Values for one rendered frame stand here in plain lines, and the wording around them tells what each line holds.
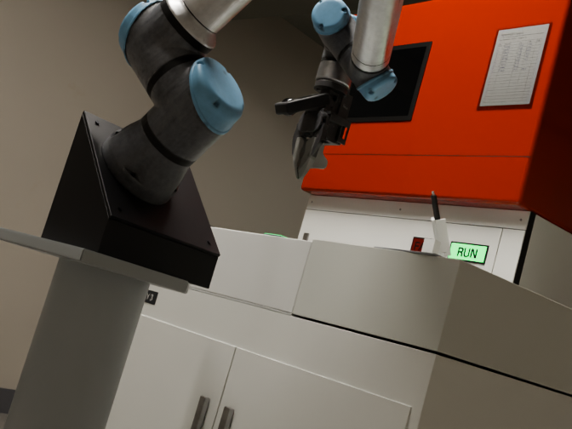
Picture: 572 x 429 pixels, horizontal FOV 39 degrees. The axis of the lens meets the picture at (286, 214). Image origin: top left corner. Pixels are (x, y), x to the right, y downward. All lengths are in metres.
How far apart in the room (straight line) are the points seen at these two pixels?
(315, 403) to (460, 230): 0.85
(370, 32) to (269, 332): 0.58
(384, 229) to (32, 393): 1.21
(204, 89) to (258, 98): 3.88
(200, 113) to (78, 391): 0.49
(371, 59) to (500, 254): 0.70
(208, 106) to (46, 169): 3.02
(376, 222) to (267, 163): 3.00
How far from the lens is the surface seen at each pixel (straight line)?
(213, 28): 1.39
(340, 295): 1.42
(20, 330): 4.36
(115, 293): 1.35
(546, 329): 1.48
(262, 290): 1.58
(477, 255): 2.05
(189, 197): 1.50
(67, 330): 1.36
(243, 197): 5.13
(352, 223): 2.38
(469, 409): 1.34
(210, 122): 1.32
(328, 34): 1.63
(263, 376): 1.52
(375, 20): 1.43
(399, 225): 2.25
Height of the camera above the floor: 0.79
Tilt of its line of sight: 8 degrees up
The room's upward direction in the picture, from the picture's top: 16 degrees clockwise
